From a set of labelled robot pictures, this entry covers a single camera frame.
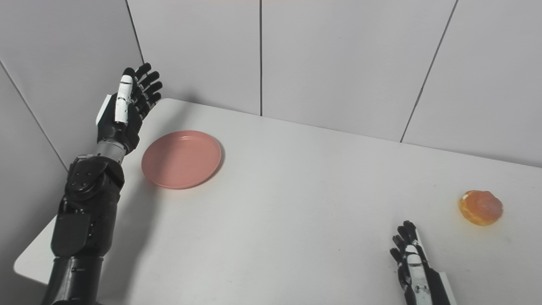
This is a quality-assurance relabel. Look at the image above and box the pink round plate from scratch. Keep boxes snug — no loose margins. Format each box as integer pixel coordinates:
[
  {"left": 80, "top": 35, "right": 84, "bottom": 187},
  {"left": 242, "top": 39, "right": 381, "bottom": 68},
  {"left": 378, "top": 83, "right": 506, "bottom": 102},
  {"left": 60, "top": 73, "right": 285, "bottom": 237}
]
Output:
[{"left": 141, "top": 130, "right": 222, "bottom": 190}]

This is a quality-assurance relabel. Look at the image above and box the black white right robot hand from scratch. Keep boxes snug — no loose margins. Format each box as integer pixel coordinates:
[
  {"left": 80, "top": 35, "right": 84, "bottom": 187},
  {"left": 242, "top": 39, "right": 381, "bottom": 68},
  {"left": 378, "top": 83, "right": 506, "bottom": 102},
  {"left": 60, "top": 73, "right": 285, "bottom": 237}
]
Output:
[{"left": 390, "top": 220, "right": 458, "bottom": 305}]

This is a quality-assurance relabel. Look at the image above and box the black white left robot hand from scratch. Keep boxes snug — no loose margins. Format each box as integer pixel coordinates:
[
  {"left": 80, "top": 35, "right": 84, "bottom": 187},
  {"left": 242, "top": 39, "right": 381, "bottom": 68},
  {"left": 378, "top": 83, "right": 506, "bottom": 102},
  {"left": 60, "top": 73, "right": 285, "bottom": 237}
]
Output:
[{"left": 96, "top": 63, "right": 163, "bottom": 155}]

